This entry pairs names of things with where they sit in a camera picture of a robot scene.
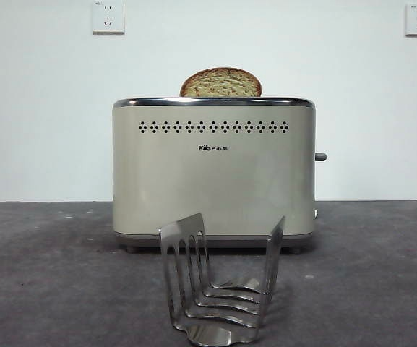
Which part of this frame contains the brown-crusted bread slice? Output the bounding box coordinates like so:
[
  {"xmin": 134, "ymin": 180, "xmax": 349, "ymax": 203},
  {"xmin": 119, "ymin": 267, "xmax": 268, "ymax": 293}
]
[{"xmin": 179, "ymin": 67, "xmax": 263, "ymax": 98}]

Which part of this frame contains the cream two-slot toaster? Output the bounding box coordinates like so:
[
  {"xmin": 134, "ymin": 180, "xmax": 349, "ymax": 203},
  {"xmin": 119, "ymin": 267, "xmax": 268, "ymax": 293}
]
[{"xmin": 112, "ymin": 96, "xmax": 320, "ymax": 254}]

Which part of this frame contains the stainless steel bread rack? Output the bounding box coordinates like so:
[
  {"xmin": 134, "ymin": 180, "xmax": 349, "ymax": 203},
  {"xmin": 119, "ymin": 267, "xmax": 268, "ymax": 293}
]
[{"xmin": 158, "ymin": 212, "xmax": 289, "ymax": 347}]

